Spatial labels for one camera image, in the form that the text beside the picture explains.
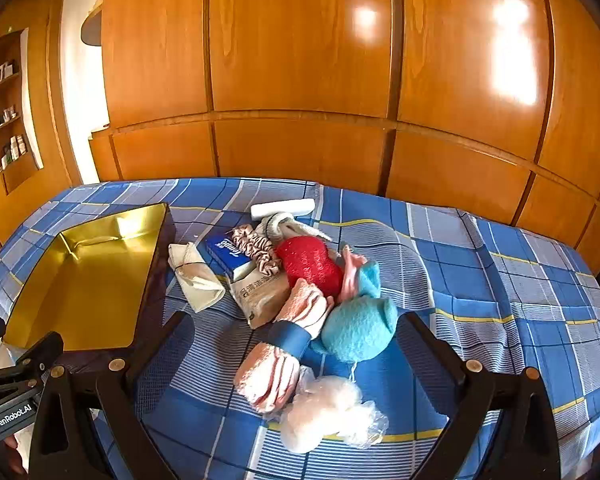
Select blue plaid bed sheet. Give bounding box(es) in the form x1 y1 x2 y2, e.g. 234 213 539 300
0 176 600 480

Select blue tissue pack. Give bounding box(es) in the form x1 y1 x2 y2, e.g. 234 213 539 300
204 232 253 283

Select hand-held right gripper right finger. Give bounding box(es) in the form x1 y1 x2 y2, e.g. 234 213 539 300
397 310 563 480

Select light blue fluffy sock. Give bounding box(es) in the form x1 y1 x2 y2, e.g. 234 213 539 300
312 296 400 363

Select clear bag of cotton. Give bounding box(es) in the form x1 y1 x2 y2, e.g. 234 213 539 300
279 365 388 453

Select cream gauze cloth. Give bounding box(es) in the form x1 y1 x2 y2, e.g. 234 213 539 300
167 241 227 316

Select beige satin scrunchie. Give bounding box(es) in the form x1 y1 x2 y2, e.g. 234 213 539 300
230 225 283 277

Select wooden wall shelf niche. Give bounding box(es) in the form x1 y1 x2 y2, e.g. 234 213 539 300
0 27 46 196

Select gold-lined maroon box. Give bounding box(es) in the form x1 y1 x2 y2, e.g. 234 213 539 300
2 202 176 376

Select white wet wipe packet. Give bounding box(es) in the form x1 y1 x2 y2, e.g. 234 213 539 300
227 262 301 331

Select red fluffy sponge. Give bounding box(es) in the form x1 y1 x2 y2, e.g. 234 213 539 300
275 234 345 306

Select dark hanging object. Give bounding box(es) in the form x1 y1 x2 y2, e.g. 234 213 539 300
80 0 106 48

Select pink towel with blue band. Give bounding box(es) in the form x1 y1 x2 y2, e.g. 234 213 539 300
234 280 335 413

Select white sponge block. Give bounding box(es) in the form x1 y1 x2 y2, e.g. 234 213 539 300
250 197 315 221

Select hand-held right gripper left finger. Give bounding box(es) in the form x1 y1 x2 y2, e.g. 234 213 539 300
27 310 197 480

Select wooden wardrobe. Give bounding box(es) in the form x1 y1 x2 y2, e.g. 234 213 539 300
87 0 600 286

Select knotted white socks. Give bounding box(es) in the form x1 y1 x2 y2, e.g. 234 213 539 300
257 211 333 246

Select group of small shelf bottles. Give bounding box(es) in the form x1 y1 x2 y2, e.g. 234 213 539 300
0 60 28 171

